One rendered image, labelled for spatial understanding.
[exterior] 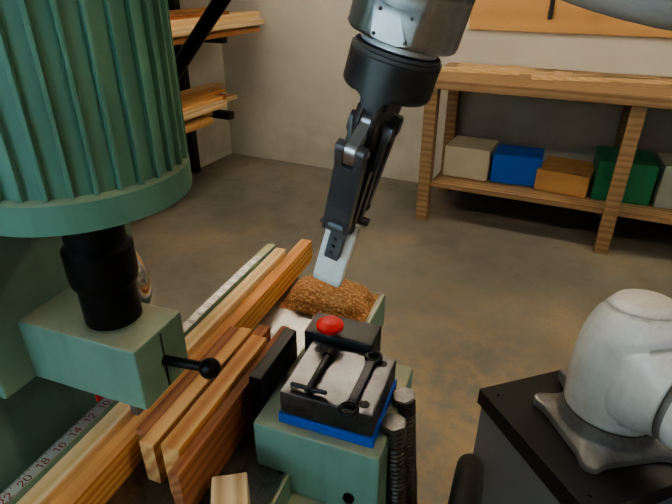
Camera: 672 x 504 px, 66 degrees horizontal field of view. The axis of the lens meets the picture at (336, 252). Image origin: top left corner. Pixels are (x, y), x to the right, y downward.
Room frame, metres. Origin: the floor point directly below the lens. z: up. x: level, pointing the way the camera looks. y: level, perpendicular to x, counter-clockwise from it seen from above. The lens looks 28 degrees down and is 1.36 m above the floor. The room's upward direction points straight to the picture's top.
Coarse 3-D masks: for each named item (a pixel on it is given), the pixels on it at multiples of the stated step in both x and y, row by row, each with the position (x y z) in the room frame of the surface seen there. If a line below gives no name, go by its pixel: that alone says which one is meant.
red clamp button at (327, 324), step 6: (324, 318) 0.47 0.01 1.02; (330, 318) 0.47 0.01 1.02; (336, 318) 0.47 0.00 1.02; (318, 324) 0.46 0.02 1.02; (324, 324) 0.46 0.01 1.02; (330, 324) 0.46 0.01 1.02; (336, 324) 0.46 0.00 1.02; (342, 324) 0.46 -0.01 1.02; (318, 330) 0.46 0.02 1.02; (324, 330) 0.45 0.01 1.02; (330, 330) 0.45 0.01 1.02; (336, 330) 0.45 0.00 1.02
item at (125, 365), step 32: (32, 320) 0.40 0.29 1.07; (64, 320) 0.40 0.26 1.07; (160, 320) 0.40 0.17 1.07; (32, 352) 0.40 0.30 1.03; (64, 352) 0.39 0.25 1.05; (96, 352) 0.37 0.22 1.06; (128, 352) 0.36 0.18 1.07; (160, 352) 0.39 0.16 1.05; (64, 384) 0.39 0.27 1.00; (96, 384) 0.38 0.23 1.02; (128, 384) 0.36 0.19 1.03; (160, 384) 0.38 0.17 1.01
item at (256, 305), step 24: (288, 264) 0.74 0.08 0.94; (264, 288) 0.67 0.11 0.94; (240, 312) 0.60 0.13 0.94; (264, 312) 0.65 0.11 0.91; (216, 336) 0.55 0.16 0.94; (120, 432) 0.39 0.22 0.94; (96, 456) 0.36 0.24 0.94; (120, 456) 0.36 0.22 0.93; (72, 480) 0.33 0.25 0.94; (96, 480) 0.33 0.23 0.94; (120, 480) 0.36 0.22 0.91
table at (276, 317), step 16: (288, 288) 0.73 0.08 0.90; (384, 304) 0.71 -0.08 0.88; (272, 320) 0.64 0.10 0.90; (288, 320) 0.64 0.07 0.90; (304, 320) 0.64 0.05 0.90; (368, 320) 0.64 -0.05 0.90; (272, 336) 0.60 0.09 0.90; (304, 336) 0.60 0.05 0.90; (240, 448) 0.40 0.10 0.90; (144, 464) 0.38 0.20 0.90; (240, 464) 0.38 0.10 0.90; (256, 464) 0.38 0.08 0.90; (128, 480) 0.36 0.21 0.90; (144, 480) 0.36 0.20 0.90; (256, 480) 0.36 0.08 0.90; (272, 480) 0.36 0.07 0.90; (288, 480) 0.36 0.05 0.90; (112, 496) 0.34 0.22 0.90; (128, 496) 0.34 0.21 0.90; (144, 496) 0.34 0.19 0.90; (160, 496) 0.34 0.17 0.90; (208, 496) 0.34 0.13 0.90; (256, 496) 0.34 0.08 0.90; (272, 496) 0.34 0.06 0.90; (288, 496) 0.36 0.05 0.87; (304, 496) 0.37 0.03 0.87; (384, 496) 0.37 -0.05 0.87
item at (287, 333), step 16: (288, 336) 0.48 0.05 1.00; (272, 352) 0.45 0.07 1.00; (288, 352) 0.47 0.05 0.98; (256, 368) 0.42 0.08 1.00; (272, 368) 0.43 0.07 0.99; (288, 368) 0.47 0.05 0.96; (256, 384) 0.41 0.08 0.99; (272, 384) 0.43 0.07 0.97; (256, 400) 0.41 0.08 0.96; (256, 416) 0.41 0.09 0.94
